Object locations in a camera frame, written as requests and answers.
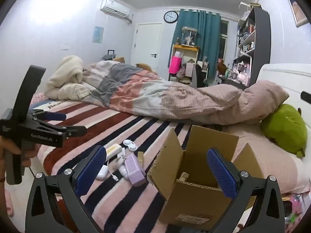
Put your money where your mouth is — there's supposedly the blue wall poster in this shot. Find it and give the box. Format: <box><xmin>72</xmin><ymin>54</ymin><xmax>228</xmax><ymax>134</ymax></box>
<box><xmin>93</xmin><ymin>26</ymin><xmax>104</xmax><ymax>43</ymax></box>

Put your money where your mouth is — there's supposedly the pink ribbed pillow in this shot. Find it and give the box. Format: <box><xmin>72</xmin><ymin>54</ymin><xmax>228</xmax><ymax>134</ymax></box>
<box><xmin>225</xmin><ymin>126</ymin><xmax>305</xmax><ymax>196</ymax></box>

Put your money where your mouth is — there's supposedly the green plush toy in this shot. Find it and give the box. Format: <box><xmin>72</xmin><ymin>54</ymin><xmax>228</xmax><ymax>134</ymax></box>
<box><xmin>261</xmin><ymin>103</ymin><xmax>308</xmax><ymax>159</ymax></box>

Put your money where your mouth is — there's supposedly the round wall clock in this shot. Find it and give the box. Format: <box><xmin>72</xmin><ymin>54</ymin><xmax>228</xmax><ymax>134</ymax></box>
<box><xmin>163</xmin><ymin>11</ymin><xmax>179</xmax><ymax>24</ymax></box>

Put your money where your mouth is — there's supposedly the brown stuffed toy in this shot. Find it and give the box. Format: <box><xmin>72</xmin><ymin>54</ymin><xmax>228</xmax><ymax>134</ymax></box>
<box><xmin>217</xmin><ymin>61</ymin><xmax>228</xmax><ymax>76</ymax></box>

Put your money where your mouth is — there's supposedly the white box with yellow label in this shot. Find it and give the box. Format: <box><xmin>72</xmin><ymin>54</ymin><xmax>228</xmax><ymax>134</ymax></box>
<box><xmin>104</xmin><ymin>144</ymin><xmax>123</xmax><ymax>161</ymax></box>

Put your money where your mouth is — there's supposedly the cream blanket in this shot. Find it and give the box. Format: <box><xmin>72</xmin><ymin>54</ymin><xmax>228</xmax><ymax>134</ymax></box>
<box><xmin>45</xmin><ymin>55</ymin><xmax>92</xmax><ymax>100</ymax></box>

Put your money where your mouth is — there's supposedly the pink and grey duvet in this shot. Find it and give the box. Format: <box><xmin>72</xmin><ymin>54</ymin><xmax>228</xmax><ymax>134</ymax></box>
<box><xmin>83</xmin><ymin>61</ymin><xmax>289</xmax><ymax>126</ymax></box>

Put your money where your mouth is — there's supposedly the teal curtain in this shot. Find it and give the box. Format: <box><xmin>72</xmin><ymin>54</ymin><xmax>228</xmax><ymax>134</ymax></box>
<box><xmin>168</xmin><ymin>9</ymin><xmax>221</xmax><ymax>88</ymax></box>

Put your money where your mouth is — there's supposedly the framed wall picture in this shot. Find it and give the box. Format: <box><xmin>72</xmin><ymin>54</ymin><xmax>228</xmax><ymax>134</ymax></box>
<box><xmin>289</xmin><ymin>0</ymin><xmax>309</xmax><ymax>28</ymax></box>

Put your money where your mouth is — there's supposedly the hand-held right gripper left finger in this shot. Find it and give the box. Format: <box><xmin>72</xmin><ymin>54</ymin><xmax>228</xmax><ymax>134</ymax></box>
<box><xmin>24</xmin><ymin>145</ymin><xmax>107</xmax><ymax>233</ymax></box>

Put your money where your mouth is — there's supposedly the white headboard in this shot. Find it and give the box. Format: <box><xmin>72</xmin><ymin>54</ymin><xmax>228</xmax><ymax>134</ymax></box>
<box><xmin>256</xmin><ymin>63</ymin><xmax>311</xmax><ymax>133</ymax></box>

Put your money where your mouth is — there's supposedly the white cable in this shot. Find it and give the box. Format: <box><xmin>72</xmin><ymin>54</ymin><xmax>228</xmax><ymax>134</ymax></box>
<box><xmin>107</xmin><ymin>160</ymin><xmax>120</xmax><ymax>181</ymax></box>

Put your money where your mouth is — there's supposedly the white earbuds case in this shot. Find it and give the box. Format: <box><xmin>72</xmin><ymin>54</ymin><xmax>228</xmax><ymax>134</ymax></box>
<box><xmin>95</xmin><ymin>165</ymin><xmax>110</xmax><ymax>181</ymax></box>

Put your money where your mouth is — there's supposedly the dark grey bookshelf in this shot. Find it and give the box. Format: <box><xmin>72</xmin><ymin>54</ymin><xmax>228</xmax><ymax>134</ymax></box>
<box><xmin>232</xmin><ymin>3</ymin><xmax>271</xmax><ymax>88</ymax></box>

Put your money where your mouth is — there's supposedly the purple power bank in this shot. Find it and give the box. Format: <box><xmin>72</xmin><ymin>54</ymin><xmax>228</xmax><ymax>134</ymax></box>
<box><xmin>124</xmin><ymin>153</ymin><xmax>146</xmax><ymax>185</ymax></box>

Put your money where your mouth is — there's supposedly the white door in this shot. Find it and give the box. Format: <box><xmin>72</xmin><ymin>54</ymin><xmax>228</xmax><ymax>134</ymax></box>
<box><xmin>132</xmin><ymin>23</ymin><xmax>163</xmax><ymax>74</ymax></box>

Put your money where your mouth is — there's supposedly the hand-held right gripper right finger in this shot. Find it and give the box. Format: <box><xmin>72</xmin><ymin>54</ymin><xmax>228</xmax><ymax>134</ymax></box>
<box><xmin>206</xmin><ymin>148</ymin><xmax>285</xmax><ymax>233</ymax></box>

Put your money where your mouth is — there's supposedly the glass display case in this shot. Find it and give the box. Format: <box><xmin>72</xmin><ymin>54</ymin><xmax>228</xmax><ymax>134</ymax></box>
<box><xmin>181</xmin><ymin>27</ymin><xmax>198</xmax><ymax>47</ymax></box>

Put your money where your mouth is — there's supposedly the dark suitcase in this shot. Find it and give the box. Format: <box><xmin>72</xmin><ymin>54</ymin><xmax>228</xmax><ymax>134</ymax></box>
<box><xmin>101</xmin><ymin>50</ymin><xmax>116</xmax><ymax>62</ymax></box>

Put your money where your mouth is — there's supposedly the brown cardboard box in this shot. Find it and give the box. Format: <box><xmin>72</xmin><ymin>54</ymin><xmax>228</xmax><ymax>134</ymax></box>
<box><xmin>147</xmin><ymin>124</ymin><xmax>264</xmax><ymax>231</ymax></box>

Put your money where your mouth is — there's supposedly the striped plush blanket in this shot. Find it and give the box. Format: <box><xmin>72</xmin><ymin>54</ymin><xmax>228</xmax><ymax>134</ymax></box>
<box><xmin>29</xmin><ymin>97</ymin><xmax>195</xmax><ymax>233</ymax></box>

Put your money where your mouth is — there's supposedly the white air conditioner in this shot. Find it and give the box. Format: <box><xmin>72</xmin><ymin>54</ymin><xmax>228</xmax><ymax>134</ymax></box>
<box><xmin>100</xmin><ymin>0</ymin><xmax>134</xmax><ymax>24</ymax></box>

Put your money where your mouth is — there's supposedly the person's left hand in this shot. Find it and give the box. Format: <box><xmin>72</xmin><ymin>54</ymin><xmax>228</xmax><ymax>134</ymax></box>
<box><xmin>0</xmin><ymin>136</ymin><xmax>42</xmax><ymax>174</ymax></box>

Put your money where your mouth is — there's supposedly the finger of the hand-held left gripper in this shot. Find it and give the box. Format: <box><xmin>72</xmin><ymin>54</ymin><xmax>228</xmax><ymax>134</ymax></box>
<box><xmin>28</xmin><ymin>110</ymin><xmax>67</xmax><ymax>122</ymax></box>
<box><xmin>52</xmin><ymin>125</ymin><xmax>87</xmax><ymax>138</ymax></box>

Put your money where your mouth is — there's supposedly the dark desk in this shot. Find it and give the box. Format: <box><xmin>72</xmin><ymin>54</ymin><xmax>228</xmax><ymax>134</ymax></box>
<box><xmin>217</xmin><ymin>75</ymin><xmax>247</xmax><ymax>89</ymax></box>

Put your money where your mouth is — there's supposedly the white charger plug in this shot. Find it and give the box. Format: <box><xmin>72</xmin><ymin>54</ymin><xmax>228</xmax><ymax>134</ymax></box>
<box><xmin>114</xmin><ymin>154</ymin><xmax>130</xmax><ymax>180</ymax></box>

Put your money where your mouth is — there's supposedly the white contact lens case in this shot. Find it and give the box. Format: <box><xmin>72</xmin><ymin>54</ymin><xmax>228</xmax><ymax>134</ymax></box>
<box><xmin>123</xmin><ymin>139</ymin><xmax>138</xmax><ymax>152</ymax></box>

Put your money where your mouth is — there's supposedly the pink gift bag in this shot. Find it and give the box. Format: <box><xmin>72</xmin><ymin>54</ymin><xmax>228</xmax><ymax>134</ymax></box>
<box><xmin>169</xmin><ymin>56</ymin><xmax>183</xmax><ymax>74</ymax></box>

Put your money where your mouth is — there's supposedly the yellow shelf unit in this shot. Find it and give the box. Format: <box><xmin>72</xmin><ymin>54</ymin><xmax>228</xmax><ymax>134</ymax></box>
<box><xmin>168</xmin><ymin>44</ymin><xmax>201</xmax><ymax>83</ymax></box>

